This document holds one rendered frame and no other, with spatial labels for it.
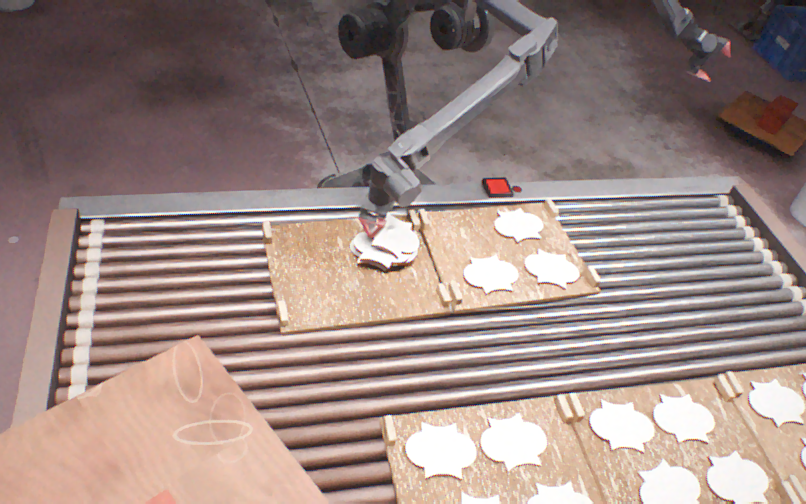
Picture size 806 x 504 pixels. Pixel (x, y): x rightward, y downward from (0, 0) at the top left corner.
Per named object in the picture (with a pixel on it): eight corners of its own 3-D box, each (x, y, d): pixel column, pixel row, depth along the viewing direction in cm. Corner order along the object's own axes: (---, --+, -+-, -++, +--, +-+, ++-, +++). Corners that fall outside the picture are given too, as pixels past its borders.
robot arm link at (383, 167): (388, 150, 157) (368, 157, 154) (406, 167, 153) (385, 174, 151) (384, 172, 162) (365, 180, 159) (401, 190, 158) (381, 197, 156)
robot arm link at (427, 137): (529, 61, 169) (526, 30, 159) (545, 73, 166) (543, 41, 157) (397, 166, 163) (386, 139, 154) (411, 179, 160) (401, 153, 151)
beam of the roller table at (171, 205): (64, 213, 179) (59, 196, 175) (721, 189, 231) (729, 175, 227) (60, 235, 173) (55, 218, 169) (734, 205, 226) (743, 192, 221)
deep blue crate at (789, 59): (750, 47, 526) (773, 4, 500) (791, 50, 537) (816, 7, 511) (787, 82, 494) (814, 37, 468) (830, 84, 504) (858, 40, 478)
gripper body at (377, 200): (397, 194, 167) (401, 171, 161) (385, 220, 160) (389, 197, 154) (372, 186, 167) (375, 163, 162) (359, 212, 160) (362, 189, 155)
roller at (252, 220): (85, 230, 173) (81, 216, 170) (722, 202, 222) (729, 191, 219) (83, 243, 170) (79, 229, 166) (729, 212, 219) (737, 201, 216)
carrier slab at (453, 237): (414, 217, 188) (415, 213, 187) (545, 206, 200) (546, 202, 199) (454, 314, 165) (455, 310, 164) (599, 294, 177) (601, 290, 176)
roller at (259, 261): (79, 272, 163) (75, 258, 160) (746, 234, 212) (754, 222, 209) (76, 287, 160) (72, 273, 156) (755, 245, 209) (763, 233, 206)
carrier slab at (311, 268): (261, 230, 176) (261, 225, 175) (411, 218, 188) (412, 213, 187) (281, 336, 153) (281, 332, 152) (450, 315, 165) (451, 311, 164)
